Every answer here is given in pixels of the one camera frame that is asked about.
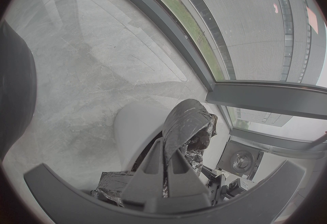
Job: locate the window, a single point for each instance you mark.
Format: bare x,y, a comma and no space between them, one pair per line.
255,39

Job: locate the grey washing machine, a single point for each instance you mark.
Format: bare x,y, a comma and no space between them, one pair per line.
240,160

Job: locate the black plastic bag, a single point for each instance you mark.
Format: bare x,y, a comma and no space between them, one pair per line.
184,120

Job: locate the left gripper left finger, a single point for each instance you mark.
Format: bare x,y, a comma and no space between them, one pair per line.
147,184

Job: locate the white trash bin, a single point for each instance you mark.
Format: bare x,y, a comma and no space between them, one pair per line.
132,126

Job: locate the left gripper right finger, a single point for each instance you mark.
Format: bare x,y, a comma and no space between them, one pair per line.
186,184

